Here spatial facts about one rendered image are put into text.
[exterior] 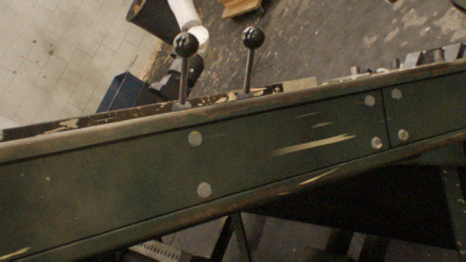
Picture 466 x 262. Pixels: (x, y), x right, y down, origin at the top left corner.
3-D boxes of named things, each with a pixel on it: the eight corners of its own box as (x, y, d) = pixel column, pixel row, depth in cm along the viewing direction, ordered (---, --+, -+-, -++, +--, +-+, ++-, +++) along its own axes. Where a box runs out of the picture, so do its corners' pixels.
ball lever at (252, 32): (260, 106, 88) (271, 29, 82) (241, 110, 86) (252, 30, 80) (247, 97, 91) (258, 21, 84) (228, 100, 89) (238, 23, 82)
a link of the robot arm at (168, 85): (177, 114, 159) (196, 82, 162) (191, 112, 150) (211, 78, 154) (143, 89, 153) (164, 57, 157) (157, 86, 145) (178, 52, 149)
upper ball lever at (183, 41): (197, 118, 82) (205, 36, 75) (175, 123, 80) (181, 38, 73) (186, 108, 84) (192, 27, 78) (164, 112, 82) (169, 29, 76)
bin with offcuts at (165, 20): (210, 12, 566) (159, -26, 537) (188, 52, 554) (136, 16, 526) (188, 19, 611) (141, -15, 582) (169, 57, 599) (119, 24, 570)
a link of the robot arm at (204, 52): (202, 81, 159) (219, 52, 163) (197, 62, 149) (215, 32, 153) (169, 67, 162) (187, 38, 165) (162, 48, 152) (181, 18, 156)
